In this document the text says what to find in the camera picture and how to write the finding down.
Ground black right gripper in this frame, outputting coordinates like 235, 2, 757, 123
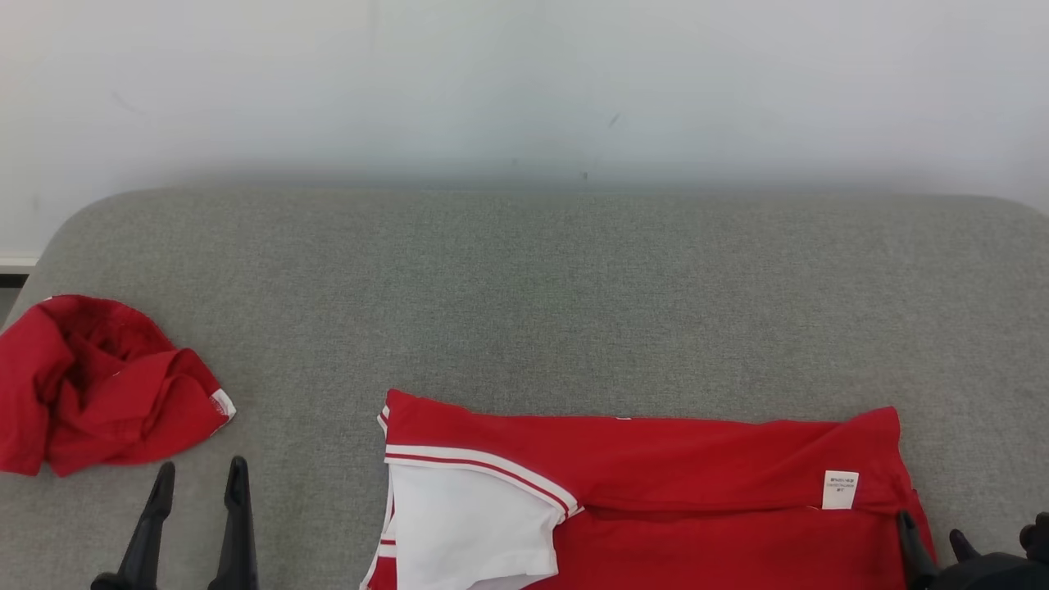
895, 510, 1049, 590

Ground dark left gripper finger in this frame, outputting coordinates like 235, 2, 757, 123
207, 456, 260, 590
91, 461, 178, 590

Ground red shorts with white stripe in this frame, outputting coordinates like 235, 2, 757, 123
0, 294, 238, 479

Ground red and white jersey shirt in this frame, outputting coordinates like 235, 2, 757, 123
360, 388, 938, 590

